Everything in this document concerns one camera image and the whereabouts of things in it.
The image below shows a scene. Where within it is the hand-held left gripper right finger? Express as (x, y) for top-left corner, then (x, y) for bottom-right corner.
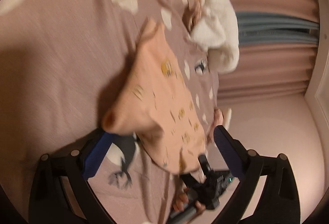
(213, 125), (301, 224)

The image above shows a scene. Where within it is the mauve polka dot blanket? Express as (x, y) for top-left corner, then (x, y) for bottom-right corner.
(0, 0), (224, 224)

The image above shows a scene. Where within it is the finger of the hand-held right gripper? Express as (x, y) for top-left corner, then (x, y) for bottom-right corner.
(197, 154), (214, 183)

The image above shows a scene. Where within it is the pink folded garment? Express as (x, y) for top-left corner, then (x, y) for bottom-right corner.
(209, 108), (225, 143)

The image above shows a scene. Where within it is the peach printed long-sleeve top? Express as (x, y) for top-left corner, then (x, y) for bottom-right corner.
(101, 19), (218, 181)

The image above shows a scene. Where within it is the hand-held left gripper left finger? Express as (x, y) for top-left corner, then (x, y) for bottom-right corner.
(28, 129), (116, 224)

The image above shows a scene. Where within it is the pink curtain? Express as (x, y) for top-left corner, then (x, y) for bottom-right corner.
(203, 0), (322, 101)

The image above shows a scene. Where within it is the white fluffy garment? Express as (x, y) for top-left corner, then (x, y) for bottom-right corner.
(189, 0), (240, 73)

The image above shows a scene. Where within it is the teal curtain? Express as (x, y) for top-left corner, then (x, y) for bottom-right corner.
(235, 12), (320, 46)

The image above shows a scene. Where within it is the person's right hand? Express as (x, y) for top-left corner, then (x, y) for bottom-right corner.
(173, 187), (205, 214)

